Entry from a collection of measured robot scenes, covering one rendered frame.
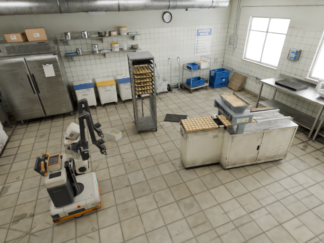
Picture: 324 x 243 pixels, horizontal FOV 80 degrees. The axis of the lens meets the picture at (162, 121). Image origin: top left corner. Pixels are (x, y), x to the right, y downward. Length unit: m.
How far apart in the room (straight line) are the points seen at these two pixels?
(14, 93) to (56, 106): 0.96
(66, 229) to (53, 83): 3.67
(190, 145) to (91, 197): 1.76
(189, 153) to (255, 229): 1.45
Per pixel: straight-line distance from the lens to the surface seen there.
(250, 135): 3.61
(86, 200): 3.24
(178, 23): 7.13
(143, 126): 4.82
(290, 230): 3.52
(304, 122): 5.70
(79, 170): 3.04
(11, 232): 3.79
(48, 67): 5.70
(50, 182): 2.96
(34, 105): 6.09
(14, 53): 5.80
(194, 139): 3.37
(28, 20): 6.52
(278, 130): 3.92
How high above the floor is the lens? 2.68
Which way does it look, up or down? 31 degrees down
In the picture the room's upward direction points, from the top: 2 degrees counter-clockwise
